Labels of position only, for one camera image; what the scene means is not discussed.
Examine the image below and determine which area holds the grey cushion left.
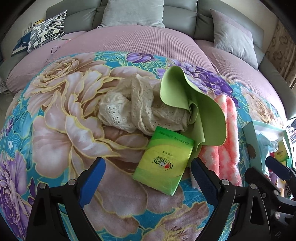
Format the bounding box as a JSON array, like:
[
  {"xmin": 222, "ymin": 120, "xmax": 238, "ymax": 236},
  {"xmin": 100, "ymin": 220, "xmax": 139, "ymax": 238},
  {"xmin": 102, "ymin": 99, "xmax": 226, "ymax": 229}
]
[{"xmin": 98, "ymin": 0, "xmax": 165, "ymax": 28}]

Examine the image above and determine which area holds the pink white fuzzy cloth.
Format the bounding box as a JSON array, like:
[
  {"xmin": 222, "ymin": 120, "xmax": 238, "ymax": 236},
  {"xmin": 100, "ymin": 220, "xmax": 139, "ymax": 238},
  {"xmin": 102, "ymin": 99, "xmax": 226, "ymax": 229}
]
[{"xmin": 198, "ymin": 94, "xmax": 242, "ymax": 186}]

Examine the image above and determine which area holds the grey sofa pink cover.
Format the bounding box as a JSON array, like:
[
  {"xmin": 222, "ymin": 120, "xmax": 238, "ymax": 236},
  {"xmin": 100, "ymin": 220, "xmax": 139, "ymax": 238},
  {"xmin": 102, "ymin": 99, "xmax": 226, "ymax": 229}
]
[{"xmin": 1, "ymin": 1, "xmax": 295, "ymax": 125}]

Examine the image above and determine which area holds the cream lace cloth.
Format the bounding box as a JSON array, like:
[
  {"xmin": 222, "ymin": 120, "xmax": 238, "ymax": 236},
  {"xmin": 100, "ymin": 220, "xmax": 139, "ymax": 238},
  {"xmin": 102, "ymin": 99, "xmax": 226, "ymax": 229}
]
[{"xmin": 97, "ymin": 74, "xmax": 190, "ymax": 136}]

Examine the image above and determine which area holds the blue cushion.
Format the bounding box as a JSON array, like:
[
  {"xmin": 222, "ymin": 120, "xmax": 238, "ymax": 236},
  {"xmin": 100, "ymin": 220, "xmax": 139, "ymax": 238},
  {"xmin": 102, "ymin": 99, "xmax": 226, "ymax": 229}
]
[{"xmin": 11, "ymin": 32, "xmax": 31, "ymax": 56}]

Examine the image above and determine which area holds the grey pink cushion right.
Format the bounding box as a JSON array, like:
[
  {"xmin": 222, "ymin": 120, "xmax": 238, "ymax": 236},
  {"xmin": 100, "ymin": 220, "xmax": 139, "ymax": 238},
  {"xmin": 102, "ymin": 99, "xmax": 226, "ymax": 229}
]
[{"xmin": 210, "ymin": 9, "xmax": 258, "ymax": 70}]

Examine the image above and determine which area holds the black white patterned cushion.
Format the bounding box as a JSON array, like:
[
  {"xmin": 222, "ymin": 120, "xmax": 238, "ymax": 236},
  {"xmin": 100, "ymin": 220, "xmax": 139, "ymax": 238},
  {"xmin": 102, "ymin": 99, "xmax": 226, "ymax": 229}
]
[{"xmin": 27, "ymin": 10, "xmax": 67, "ymax": 53}]

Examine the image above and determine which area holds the blue face mask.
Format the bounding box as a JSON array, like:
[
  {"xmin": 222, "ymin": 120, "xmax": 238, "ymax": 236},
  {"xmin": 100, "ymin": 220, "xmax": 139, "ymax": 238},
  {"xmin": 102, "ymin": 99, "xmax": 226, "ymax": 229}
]
[{"xmin": 256, "ymin": 133, "xmax": 278, "ymax": 168}]

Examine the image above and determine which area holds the green white shallow box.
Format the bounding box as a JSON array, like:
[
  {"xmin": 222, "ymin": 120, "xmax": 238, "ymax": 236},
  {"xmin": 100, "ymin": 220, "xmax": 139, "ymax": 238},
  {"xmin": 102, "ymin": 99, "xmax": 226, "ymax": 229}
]
[{"xmin": 243, "ymin": 120, "xmax": 293, "ymax": 174}]

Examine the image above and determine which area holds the small green tissue pack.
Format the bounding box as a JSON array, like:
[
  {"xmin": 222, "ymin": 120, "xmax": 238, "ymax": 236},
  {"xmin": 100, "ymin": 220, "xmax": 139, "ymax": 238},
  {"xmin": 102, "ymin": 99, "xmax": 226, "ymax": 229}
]
[{"xmin": 132, "ymin": 126, "xmax": 194, "ymax": 196}]

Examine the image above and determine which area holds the beige patterned curtain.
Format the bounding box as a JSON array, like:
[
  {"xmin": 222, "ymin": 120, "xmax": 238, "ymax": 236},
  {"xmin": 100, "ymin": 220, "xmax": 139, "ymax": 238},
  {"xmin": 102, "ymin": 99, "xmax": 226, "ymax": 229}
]
[{"xmin": 265, "ymin": 21, "xmax": 295, "ymax": 92}]

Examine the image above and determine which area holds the floral blanket table cover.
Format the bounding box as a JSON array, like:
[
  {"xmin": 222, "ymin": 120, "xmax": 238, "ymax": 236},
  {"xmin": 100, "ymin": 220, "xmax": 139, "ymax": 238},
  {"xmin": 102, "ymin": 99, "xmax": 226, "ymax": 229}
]
[{"xmin": 0, "ymin": 51, "xmax": 287, "ymax": 241}]

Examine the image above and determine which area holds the light green cloth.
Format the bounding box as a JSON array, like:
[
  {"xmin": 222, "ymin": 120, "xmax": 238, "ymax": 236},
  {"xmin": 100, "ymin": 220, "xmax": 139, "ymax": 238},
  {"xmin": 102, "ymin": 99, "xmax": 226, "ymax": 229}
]
[{"xmin": 160, "ymin": 66, "xmax": 227, "ymax": 167}]

